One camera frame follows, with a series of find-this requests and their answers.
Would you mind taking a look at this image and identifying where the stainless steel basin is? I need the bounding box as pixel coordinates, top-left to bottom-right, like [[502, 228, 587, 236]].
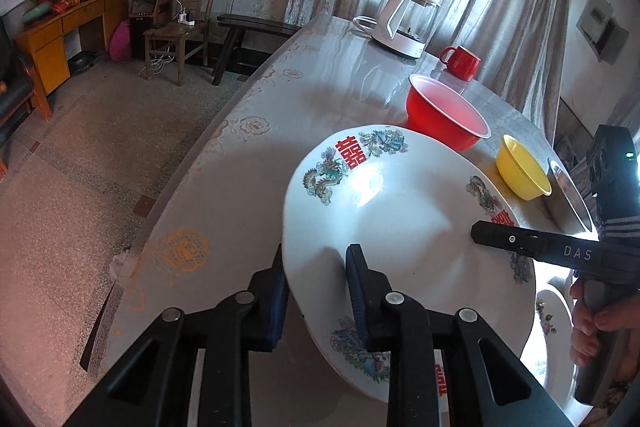
[[542, 158, 594, 235]]

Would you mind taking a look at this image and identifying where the white floral plate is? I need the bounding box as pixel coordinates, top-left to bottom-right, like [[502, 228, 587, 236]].
[[521, 284, 575, 412]]

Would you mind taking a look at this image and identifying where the yellow plastic bowl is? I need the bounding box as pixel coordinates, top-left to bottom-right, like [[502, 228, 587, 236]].
[[496, 134, 552, 202]]

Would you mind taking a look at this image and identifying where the large dragon pattern plate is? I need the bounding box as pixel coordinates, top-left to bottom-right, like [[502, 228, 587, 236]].
[[282, 125, 536, 401]]

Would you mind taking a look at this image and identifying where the red plastic bowl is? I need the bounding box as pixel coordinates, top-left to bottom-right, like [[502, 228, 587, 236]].
[[406, 74, 491, 152]]

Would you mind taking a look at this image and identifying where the person's right hand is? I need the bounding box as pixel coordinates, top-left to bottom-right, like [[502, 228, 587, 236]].
[[570, 280, 640, 381]]

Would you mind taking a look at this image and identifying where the floral lace tablecloth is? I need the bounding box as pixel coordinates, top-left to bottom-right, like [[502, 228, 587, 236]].
[[79, 12, 601, 427]]

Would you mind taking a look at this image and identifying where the red ceramic mug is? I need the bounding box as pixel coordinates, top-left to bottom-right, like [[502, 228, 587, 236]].
[[439, 46, 482, 81]]

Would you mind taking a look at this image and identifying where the white glass electric kettle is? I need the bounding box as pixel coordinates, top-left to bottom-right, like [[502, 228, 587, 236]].
[[352, 0, 439, 60]]

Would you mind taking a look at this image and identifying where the dark wooden bench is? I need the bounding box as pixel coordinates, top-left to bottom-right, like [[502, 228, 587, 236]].
[[210, 12, 303, 87]]

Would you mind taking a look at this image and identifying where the pink bag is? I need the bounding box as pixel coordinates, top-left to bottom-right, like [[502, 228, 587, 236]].
[[108, 20, 131, 62]]

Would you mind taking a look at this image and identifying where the small dark speaker cabinet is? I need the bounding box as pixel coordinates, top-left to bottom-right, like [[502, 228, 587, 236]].
[[129, 0, 172, 60]]

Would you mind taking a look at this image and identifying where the black sofa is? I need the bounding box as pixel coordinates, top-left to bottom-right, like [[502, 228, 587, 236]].
[[0, 16, 39, 178]]

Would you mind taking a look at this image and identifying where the wooden chair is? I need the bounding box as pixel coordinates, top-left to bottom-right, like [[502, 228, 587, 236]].
[[144, 0, 214, 86]]

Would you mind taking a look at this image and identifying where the orange wooden desk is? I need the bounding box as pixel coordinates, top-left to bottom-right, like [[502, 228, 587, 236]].
[[14, 0, 128, 120]]

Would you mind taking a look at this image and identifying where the wall electrical box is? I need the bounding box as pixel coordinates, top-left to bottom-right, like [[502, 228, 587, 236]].
[[577, 0, 629, 65]]

